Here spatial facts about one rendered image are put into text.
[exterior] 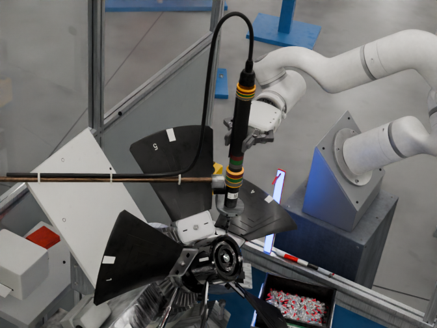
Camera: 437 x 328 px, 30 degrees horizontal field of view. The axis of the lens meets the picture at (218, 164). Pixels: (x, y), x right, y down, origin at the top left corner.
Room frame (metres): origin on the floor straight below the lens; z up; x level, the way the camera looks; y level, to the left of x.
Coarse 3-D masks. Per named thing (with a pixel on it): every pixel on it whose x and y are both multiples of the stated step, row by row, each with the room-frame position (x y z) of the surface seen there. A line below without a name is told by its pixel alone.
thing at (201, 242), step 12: (180, 240) 1.53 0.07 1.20; (204, 240) 1.50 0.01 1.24; (216, 240) 1.48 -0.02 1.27; (228, 240) 1.50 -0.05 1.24; (204, 252) 1.45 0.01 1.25; (216, 252) 1.46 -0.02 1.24; (228, 252) 1.49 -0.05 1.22; (240, 252) 1.50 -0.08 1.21; (192, 264) 1.44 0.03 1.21; (204, 264) 1.43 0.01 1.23; (216, 264) 1.43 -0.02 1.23; (228, 264) 1.46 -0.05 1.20; (240, 264) 1.48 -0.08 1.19; (192, 276) 1.45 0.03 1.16; (204, 276) 1.42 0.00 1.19; (216, 276) 1.41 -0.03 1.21; (228, 276) 1.43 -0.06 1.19; (192, 288) 1.44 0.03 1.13
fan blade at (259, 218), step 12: (240, 192) 1.77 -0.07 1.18; (264, 192) 1.81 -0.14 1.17; (252, 204) 1.73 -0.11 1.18; (264, 204) 1.75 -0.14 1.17; (276, 204) 1.78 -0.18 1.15; (240, 216) 1.67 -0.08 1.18; (252, 216) 1.68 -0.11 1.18; (264, 216) 1.70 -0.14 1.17; (276, 216) 1.72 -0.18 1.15; (288, 216) 1.75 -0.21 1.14; (228, 228) 1.61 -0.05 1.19; (240, 228) 1.62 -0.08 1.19; (252, 228) 1.63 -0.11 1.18; (264, 228) 1.65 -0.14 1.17; (276, 228) 1.67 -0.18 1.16; (288, 228) 1.70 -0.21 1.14
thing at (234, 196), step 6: (246, 60) 1.57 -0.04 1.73; (252, 60) 1.57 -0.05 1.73; (246, 66) 1.56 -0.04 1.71; (252, 66) 1.57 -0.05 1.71; (246, 72) 1.56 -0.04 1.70; (252, 72) 1.57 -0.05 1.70; (240, 78) 1.56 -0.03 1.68; (246, 78) 1.55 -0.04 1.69; (252, 78) 1.56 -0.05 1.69; (240, 84) 1.56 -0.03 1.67; (246, 84) 1.55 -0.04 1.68; (252, 84) 1.56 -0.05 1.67; (228, 192) 1.56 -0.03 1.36; (234, 192) 1.55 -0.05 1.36; (228, 198) 1.55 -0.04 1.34; (234, 198) 1.56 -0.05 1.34; (228, 204) 1.56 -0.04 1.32; (234, 204) 1.56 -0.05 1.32
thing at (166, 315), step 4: (176, 288) 1.44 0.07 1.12; (176, 292) 1.42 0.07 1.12; (172, 296) 1.41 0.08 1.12; (176, 296) 1.42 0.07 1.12; (172, 300) 1.40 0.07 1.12; (172, 304) 1.39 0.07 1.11; (168, 308) 1.37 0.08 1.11; (164, 312) 1.37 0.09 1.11; (168, 312) 1.37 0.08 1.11; (164, 316) 1.35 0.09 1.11; (168, 316) 1.36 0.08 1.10; (160, 320) 1.35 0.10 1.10; (164, 320) 1.34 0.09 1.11; (160, 324) 1.33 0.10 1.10; (164, 324) 1.33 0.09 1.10
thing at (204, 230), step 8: (192, 216) 1.55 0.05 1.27; (200, 216) 1.55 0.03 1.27; (208, 216) 1.55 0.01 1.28; (176, 224) 1.53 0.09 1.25; (184, 224) 1.53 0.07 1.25; (192, 224) 1.53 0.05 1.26; (200, 224) 1.54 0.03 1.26; (208, 224) 1.54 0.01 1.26; (184, 232) 1.52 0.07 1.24; (192, 232) 1.52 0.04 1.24; (200, 232) 1.52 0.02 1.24; (208, 232) 1.52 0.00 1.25; (184, 240) 1.51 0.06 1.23; (192, 240) 1.51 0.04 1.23
